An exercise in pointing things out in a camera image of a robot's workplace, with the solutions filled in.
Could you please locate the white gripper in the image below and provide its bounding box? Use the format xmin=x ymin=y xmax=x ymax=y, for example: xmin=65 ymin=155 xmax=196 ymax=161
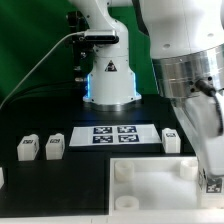
xmin=172 ymin=93 xmax=224 ymax=178

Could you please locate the white square table top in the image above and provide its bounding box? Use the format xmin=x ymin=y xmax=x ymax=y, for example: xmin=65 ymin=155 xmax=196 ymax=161
xmin=108 ymin=156 xmax=224 ymax=218

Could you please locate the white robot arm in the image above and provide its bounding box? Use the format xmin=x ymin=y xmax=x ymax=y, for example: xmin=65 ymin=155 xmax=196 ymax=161
xmin=68 ymin=0 xmax=224 ymax=179

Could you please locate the white marker sheet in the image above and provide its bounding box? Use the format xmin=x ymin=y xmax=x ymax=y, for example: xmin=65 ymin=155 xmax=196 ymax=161
xmin=69 ymin=124 xmax=161 ymax=146

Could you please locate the white block left edge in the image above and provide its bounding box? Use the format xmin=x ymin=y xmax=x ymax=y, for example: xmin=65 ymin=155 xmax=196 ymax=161
xmin=0 ymin=167 xmax=4 ymax=189

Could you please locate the black camera on stand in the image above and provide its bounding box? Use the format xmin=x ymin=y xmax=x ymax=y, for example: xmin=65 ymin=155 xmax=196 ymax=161
xmin=66 ymin=11 xmax=119 ymax=83

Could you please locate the white camera cable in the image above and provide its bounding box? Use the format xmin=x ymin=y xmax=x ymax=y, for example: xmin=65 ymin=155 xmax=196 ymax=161
xmin=0 ymin=31 xmax=86 ymax=110

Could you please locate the white front edge rail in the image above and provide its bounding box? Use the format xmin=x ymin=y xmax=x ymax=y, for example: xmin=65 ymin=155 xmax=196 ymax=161
xmin=0 ymin=216 xmax=224 ymax=224

